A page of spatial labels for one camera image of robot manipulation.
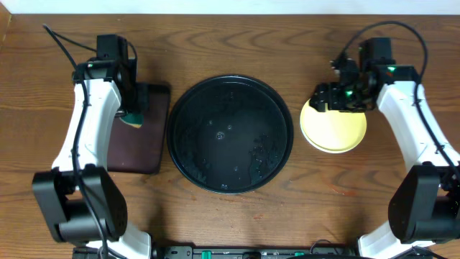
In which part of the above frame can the yellow plate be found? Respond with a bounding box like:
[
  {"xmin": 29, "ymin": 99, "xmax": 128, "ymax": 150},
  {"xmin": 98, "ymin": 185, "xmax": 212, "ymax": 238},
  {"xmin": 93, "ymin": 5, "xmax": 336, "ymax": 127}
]
[{"xmin": 300, "ymin": 99, "xmax": 367, "ymax": 154}]

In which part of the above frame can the green and yellow sponge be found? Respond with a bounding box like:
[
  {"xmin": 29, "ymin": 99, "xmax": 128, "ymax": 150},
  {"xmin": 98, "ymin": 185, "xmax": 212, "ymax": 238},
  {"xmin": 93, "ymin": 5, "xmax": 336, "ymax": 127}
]
[{"xmin": 120, "ymin": 113, "xmax": 144, "ymax": 128}]

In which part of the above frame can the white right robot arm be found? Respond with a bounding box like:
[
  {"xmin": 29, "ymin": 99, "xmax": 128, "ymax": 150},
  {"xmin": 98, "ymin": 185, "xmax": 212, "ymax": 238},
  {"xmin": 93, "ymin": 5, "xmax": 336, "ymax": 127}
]
[{"xmin": 308, "ymin": 37, "xmax": 459, "ymax": 258}]

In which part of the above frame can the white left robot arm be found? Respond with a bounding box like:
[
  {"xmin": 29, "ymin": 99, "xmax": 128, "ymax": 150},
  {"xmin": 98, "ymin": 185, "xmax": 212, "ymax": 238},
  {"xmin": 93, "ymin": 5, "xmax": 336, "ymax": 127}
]
[{"xmin": 32, "ymin": 35, "xmax": 152, "ymax": 258}]

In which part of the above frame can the black rectangular tray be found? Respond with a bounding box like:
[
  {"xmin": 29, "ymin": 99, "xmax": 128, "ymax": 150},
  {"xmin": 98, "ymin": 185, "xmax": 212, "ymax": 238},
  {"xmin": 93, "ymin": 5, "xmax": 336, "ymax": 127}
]
[{"xmin": 107, "ymin": 84, "xmax": 170, "ymax": 174}]

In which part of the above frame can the round black tray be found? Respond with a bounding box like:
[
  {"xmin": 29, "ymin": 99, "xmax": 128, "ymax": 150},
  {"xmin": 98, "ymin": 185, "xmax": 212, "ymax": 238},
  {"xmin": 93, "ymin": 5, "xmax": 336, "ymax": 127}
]
[{"xmin": 167, "ymin": 75, "xmax": 294, "ymax": 194}]

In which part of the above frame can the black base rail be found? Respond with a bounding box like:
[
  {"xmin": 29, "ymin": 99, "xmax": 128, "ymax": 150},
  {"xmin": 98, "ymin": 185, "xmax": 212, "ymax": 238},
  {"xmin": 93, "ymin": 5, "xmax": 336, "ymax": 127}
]
[{"xmin": 152, "ymin": 246, "xmax": 360, "ymax": 259}]

